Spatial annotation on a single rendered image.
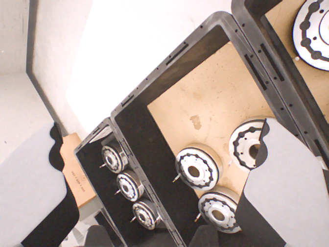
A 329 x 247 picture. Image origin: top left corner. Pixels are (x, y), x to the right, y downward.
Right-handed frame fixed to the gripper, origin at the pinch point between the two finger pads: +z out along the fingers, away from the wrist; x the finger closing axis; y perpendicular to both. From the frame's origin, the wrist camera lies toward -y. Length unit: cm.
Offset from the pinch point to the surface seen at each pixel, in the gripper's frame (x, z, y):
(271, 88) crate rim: 11.8, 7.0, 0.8
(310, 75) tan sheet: 20.8, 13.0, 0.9
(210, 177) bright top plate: 9.3, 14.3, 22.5
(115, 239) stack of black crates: -53, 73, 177
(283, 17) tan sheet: 17.1, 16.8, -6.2
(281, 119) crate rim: 13.1, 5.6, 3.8
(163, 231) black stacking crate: -1, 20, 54
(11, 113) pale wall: -246, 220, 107
